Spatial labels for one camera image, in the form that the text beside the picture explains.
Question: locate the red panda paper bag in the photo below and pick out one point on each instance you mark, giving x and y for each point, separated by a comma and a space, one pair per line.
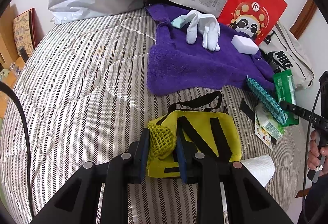
255, 18

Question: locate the white Nike waist bag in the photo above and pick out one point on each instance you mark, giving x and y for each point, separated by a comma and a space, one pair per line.
286, 52

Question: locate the striped bed quilt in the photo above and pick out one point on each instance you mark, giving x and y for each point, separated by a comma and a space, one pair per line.
84, 95

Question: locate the white fabric glove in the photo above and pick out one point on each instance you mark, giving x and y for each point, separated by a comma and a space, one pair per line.
205, 24

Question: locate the purple fluffy towel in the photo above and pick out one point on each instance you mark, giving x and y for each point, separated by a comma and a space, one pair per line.
174, 65

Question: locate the teal ribbed cleaning cloth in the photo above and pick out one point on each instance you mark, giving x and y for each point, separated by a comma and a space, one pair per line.
273, 107

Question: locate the yellow black mesh pouch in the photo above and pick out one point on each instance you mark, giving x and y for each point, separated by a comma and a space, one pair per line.
214, 133

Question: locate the person right hand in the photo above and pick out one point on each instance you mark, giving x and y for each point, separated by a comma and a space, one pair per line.
313, 154

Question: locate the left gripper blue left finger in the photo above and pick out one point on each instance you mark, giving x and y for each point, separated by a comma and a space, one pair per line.
141, 157

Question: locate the orange fruit print sachet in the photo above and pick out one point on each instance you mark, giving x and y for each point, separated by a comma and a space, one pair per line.
261, 129

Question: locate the green wet wipes pack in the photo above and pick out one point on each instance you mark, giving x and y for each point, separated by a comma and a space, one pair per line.
284, 84

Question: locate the white paper towel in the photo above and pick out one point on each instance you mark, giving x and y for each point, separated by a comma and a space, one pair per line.
262, 168

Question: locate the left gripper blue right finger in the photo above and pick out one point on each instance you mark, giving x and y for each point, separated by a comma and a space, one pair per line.
185, 154

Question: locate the white sponge block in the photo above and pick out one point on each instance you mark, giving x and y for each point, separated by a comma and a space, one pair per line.
244, 45

